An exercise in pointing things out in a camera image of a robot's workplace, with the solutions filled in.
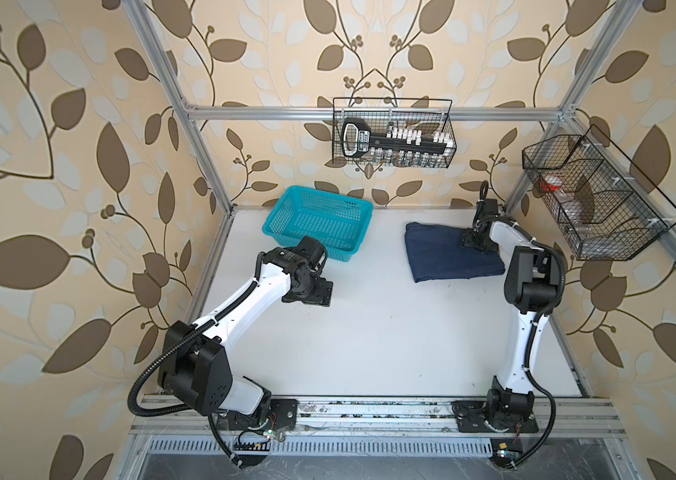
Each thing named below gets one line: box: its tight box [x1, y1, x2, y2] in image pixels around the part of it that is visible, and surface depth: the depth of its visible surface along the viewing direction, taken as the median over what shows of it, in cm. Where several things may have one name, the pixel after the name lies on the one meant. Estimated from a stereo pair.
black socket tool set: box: [341, 118, 456, 167], surface depth 86 cm
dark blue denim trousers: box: [405, 222, 506, 283], surface depth 109 cm
